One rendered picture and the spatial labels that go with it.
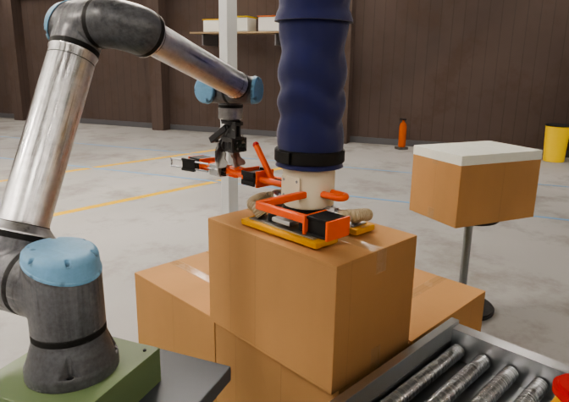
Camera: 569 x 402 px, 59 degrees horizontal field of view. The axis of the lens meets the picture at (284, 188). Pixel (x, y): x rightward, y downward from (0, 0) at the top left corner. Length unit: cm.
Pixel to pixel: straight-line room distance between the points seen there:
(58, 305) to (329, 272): 70
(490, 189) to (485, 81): 689
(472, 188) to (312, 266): 162
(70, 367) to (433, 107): 916
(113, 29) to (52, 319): 64
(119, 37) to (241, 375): 124
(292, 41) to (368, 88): 856
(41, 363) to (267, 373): 88
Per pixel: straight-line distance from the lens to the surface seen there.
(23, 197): 124
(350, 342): 157
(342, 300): 146
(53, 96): 128
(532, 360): 183
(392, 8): 1005
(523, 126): 991
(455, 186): 289
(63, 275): 107
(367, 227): 166
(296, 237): 153
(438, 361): 180
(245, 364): 191
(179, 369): 133
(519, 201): 322
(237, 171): 188
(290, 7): 154
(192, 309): 209
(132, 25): 127
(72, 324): 111
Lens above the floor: 147
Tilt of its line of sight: 14 degrees down
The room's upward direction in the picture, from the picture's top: 1 degrees clockwise
